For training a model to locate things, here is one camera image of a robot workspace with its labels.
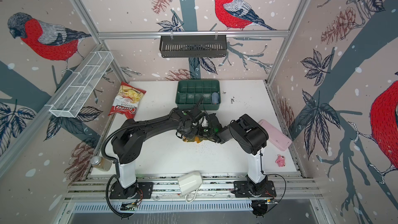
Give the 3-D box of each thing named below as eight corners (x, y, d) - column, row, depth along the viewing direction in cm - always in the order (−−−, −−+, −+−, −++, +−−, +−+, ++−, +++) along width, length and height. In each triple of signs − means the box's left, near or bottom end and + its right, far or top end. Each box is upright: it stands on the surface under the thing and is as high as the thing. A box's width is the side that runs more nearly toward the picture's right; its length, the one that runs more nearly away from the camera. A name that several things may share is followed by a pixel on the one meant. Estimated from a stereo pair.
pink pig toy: (275, 165, 83) (276, 163, 81) (275, 155, 86) (277, 154, 84) (283, 167, 82) (285, 166, 80) (283, 158, 85) (285, 156, 84)
